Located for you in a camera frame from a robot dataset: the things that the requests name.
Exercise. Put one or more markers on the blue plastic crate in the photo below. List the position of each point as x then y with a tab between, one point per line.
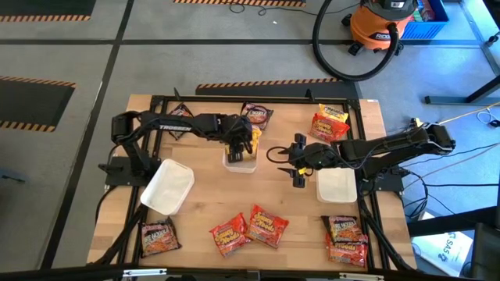
429	29

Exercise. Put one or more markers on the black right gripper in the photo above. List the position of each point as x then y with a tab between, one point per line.
316	158

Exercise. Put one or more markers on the silver aluminium bracket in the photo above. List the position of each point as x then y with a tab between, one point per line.
361	276
144	272

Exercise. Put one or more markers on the white plastic bin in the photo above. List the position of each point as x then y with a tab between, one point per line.
240	168
336	187
168	189

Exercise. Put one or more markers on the orange shop vacuum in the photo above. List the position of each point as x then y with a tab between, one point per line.
371	29

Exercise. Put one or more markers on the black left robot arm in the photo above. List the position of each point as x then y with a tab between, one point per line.
176	126

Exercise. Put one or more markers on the orange Saucy Noods pack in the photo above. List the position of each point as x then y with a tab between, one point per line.
228	236
327	130
347	253
267	226

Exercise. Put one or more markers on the black table foot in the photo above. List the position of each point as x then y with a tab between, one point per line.
445	100

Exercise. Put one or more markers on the yellow Maruchan noodle pack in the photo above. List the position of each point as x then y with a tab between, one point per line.
256	136
334	113

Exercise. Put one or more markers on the black hazard-striped floor mat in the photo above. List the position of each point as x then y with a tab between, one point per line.
31	103
273	91
39	8
234	2

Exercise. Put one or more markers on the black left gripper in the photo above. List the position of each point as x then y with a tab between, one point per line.
238	130

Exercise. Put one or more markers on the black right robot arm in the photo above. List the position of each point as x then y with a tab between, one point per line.
390	146

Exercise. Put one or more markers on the white printed cardboard sheet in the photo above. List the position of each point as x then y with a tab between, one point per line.
445	250

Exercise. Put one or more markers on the black Fire Noodles pack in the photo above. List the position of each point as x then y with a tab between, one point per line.
259	115
181	111
159	238
343	228

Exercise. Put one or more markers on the black metal table frame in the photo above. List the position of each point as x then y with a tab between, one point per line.
218	99

